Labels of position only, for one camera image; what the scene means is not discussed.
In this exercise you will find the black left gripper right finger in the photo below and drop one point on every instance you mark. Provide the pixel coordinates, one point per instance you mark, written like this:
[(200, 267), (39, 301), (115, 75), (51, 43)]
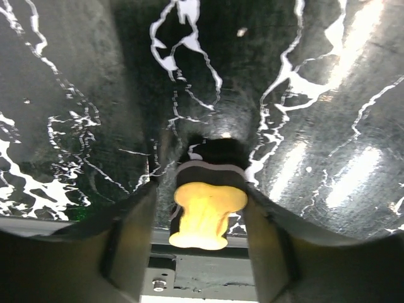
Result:
[(294, 260)]

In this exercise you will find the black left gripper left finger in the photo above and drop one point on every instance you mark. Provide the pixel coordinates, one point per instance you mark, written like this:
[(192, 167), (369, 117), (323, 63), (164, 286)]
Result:
[(100, 259)]

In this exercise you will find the yellow foam whiteboard eraser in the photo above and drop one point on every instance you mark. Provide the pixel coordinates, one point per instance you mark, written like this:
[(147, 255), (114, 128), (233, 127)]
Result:
[(205, 195)]

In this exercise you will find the black marble pattern mat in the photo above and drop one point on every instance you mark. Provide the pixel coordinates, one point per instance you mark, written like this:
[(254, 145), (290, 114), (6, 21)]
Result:
[(99, 97)]

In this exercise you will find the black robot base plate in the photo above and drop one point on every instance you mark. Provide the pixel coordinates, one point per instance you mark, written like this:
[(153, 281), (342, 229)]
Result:
[(206, 275)]

